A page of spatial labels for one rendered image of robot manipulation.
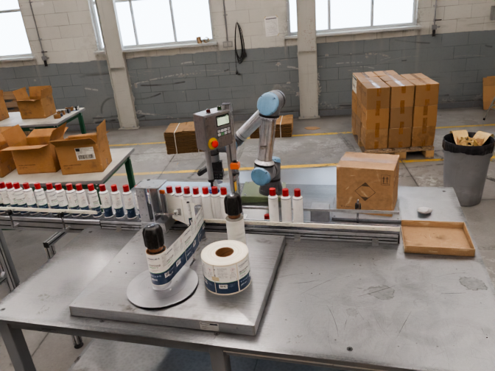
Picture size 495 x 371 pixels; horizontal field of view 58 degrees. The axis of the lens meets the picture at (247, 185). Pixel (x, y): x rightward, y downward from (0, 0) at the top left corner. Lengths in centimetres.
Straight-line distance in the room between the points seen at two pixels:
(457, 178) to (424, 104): 140
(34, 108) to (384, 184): 488
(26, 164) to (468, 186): 391
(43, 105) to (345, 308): 512
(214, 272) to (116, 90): 661
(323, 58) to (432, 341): 628
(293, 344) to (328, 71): 632
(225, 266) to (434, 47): 657
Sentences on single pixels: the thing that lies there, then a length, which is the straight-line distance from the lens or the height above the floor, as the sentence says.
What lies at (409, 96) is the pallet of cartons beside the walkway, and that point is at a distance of 559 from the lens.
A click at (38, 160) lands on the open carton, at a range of 408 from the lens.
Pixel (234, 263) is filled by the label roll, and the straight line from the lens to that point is 181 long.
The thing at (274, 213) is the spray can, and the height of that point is 95.
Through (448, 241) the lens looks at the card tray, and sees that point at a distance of 237.
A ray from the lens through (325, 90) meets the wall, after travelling 772.
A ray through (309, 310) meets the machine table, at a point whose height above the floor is 83.
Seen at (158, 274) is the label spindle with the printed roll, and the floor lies 97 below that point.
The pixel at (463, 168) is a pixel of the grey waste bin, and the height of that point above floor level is 40.
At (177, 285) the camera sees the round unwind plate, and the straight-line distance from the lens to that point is 197.
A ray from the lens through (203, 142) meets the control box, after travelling 228.
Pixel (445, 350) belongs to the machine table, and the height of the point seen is 83.
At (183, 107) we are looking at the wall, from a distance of 798.
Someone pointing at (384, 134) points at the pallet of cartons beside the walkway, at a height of 33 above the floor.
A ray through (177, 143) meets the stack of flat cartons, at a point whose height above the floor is 14.
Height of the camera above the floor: 200
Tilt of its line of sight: 23 degrees down
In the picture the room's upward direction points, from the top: 5 degrees counter-clockwise
